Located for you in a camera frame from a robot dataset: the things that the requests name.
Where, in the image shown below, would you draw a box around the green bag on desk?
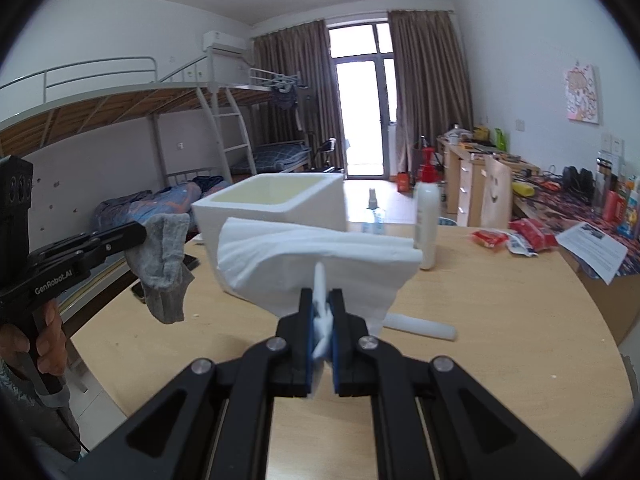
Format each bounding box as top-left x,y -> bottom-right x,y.
495,128 -> 508,152

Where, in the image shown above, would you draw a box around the wooden smiley chair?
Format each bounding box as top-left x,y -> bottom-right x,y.
480,157 -> 513,229

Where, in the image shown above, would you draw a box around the white printed sachet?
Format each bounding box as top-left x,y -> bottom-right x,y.
506,233 -> 538,258

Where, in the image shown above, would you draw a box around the black headphones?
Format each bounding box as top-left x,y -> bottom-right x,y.
562,166 -> 594,198

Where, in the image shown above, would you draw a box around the red can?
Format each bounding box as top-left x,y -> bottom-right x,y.
602,190 -> 626,226

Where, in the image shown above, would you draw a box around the orange bag on floor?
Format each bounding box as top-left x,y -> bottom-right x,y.
396,172 -> 411,194

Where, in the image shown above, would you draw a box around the light wooden desk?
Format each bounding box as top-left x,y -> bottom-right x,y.
438,138 -> 540,226

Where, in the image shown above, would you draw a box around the black folding chair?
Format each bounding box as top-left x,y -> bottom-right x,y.
310,138 -> 337,174

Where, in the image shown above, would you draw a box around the white foam roll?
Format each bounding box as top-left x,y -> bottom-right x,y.
383,313 -> 458,341

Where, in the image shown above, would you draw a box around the brown curtain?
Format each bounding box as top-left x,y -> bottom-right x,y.
253,20 -> 345,168
387,10 -> 473,171

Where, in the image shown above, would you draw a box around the clear blue spray bottle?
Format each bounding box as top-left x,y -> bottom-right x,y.
361,188 -> 385,235

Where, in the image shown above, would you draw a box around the folded dark blue blanket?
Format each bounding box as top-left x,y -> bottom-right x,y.
230,142 -> 311,176

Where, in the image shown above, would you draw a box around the right brown curtain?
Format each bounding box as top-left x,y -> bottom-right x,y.
387,10 -> 473,171

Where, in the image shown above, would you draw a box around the black smartphone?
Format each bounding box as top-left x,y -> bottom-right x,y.
130,255 -> 200,304

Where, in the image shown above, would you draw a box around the printed white paper sheet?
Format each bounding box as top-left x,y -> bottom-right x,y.
555,222 -> 628,285

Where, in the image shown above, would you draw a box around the glass balcony door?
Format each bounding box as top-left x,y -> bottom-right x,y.
329,21 -> 397,179

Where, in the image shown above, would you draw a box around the white air conditioner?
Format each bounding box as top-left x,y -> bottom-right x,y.
203,30 -> 247,55

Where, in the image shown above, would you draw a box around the blue quilt bundle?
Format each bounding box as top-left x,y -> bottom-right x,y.
90,176 -> 230,232

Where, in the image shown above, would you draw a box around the metal bunk bed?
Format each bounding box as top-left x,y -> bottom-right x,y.
0,54 -> 314,321

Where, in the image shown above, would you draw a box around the white styrofoam box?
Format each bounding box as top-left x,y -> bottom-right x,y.
192,172 -> 348,292

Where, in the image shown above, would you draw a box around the white towel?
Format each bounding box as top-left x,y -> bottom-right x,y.
217,218 -> 422,336

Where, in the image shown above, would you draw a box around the red snack packet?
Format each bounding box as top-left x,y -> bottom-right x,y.
471,229 -> 510,250

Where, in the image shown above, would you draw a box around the grey sock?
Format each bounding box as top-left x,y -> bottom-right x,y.
125,214 -> 194,324

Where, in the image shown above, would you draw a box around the anime wall picture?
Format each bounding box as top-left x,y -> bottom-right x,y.
564,63 -> 600,125

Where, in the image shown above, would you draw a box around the left brown curtain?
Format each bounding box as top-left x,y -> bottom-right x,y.
253,20 -> 345,168

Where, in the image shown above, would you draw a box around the person's left hand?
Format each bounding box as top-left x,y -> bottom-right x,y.
0,300 -> 67,377

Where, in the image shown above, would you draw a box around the large red snack pack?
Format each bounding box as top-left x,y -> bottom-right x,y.
509,218 -> 558,252

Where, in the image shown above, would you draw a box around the white lotion pump bottle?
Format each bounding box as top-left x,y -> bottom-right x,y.
414,148 -> 440,271

